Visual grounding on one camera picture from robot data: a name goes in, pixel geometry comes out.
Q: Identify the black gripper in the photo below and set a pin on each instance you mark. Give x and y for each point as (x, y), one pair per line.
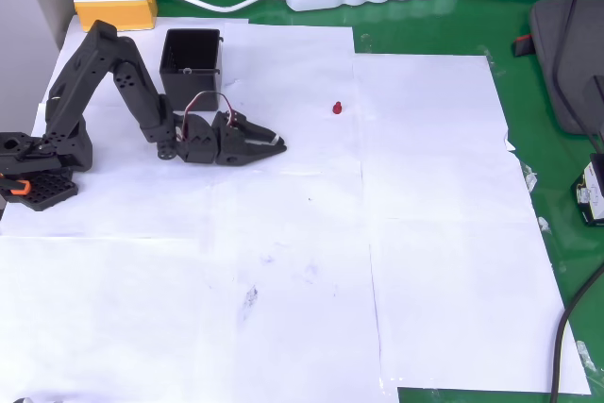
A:
(234, 144)

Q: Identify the small red object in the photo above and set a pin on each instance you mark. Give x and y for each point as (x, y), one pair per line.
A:
(337, 109)

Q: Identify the black open box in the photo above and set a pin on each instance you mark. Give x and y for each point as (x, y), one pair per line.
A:
(191, 51)

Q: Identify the yellow cardboard box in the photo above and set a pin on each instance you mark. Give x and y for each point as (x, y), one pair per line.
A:
(115, 2)

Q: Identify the green desk mat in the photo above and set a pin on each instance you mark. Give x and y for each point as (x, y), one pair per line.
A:
(424, 30)

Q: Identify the orange clamp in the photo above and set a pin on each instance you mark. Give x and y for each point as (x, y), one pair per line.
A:
(18, 187)

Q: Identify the grey laptop sleeve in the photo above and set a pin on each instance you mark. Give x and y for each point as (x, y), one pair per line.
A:
(580, 44)

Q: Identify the small black white carton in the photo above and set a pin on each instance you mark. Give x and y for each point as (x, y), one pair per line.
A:
(592, 195)

